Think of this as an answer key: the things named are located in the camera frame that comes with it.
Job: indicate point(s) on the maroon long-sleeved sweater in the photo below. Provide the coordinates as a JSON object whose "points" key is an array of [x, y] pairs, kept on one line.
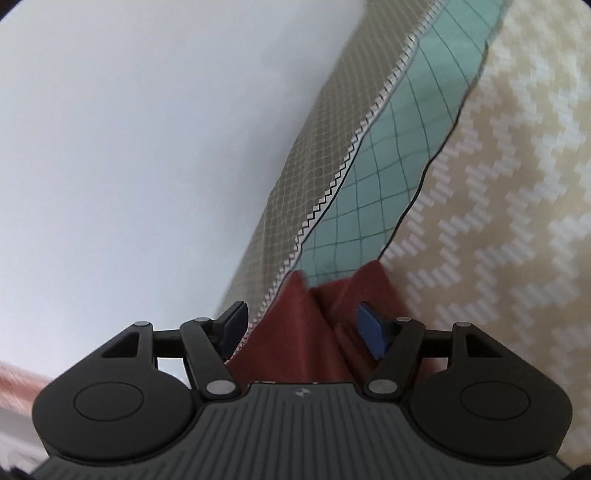
{"points": [[300, 341]]}

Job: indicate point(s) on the patterned quilted bed blanket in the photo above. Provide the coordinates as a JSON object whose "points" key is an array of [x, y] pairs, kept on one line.
{"points": [[508, 207]]}

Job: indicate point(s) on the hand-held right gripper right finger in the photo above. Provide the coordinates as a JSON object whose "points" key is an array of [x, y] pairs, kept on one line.
{"points": [[372, 333]]}

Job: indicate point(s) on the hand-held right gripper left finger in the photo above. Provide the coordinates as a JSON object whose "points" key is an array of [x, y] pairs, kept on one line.
{"points": [[233, 325]]}

